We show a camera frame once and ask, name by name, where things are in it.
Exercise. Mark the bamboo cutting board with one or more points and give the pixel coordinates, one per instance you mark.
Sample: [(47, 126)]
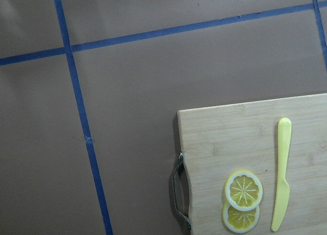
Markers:
[(217, 141)]

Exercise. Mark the upper lemon slice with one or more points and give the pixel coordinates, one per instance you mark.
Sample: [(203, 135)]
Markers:
[(243, 190)]

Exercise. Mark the lemon slice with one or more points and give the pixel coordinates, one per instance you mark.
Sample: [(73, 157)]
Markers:
[(239, 221), (243, 190)]

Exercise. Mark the yellow plastic knife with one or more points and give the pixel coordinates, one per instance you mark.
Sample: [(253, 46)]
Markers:
[(284, 131)]

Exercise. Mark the lower lemon slice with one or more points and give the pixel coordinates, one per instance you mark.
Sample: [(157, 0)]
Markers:
[(239, 221)]

